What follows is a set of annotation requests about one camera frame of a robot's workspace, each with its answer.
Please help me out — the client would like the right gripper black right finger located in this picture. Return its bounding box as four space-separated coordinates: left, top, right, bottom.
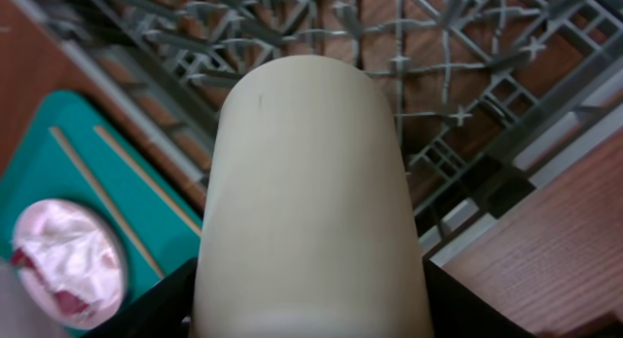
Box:
422 260 535 338

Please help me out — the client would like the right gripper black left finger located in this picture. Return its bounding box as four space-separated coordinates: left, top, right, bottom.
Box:
83 257 198 338

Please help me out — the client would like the red snack wrapper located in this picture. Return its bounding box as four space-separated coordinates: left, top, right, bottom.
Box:
11 248 91 317

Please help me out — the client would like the white napkin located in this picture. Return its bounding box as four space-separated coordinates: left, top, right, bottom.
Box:
13 200 124 312

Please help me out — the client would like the white cup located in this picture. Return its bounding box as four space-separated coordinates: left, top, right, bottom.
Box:
190 56 434 338

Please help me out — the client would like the grey dishwasher rack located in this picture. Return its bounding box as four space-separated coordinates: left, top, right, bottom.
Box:
12 0 622 266

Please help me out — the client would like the white round plate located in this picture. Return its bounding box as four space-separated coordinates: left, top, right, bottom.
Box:
10 199 128 330

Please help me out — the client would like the right wooden chopstick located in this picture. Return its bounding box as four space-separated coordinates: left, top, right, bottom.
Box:
93 126 202 237

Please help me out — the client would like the wooden chopstick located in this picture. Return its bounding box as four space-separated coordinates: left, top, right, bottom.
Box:
93 126 202 237
49 127 165 279

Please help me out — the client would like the left wooden chopstick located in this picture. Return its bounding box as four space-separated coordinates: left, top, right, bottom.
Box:
49 127 165 279

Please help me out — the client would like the teal serving tray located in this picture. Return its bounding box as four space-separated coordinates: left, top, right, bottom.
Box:
0 89 203 338

